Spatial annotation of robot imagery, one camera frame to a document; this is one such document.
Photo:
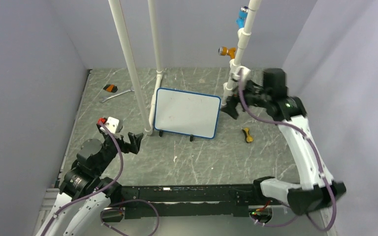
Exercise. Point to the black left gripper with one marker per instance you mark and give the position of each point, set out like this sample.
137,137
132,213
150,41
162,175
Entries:
135,140

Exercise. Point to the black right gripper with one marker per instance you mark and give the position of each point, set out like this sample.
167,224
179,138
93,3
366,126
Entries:
230,108

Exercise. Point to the yellow black eraser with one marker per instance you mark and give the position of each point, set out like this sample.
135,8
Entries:
247,135

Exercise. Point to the blue framed whiteboard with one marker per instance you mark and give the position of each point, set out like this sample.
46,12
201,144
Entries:
187,113

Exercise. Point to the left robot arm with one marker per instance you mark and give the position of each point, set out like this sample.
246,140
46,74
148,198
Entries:
83,194

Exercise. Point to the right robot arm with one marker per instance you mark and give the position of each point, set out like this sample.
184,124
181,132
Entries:
317,188

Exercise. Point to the silver wrench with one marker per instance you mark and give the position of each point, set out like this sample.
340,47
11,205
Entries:
106,98

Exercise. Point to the orange nozzle fitting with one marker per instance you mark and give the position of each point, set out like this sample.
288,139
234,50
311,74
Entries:
224,51

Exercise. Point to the orange black small tool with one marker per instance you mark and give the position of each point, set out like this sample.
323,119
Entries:
111,88

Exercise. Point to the blue nozzle fitting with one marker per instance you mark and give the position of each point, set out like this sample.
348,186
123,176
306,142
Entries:
242,16

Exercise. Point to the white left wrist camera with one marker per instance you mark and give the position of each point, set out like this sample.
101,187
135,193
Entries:
110,124

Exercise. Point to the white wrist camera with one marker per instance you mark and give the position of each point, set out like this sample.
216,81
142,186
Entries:
110,124
241,74

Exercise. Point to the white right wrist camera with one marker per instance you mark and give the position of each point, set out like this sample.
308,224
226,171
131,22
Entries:
241,74

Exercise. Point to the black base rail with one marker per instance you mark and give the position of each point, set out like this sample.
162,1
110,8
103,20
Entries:
135,202

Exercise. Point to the white pvc pipe frame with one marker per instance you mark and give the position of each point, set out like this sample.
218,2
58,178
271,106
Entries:
120,24

